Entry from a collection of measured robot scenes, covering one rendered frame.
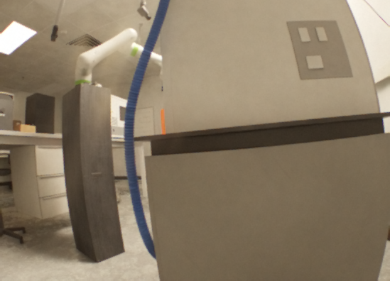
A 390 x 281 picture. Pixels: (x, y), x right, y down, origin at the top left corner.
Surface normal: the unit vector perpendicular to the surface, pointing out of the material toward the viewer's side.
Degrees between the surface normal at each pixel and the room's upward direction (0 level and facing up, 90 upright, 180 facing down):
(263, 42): 90
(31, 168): 90
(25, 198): 90
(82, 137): 90
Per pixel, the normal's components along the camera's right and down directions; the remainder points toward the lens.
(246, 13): -0.26, -0.05
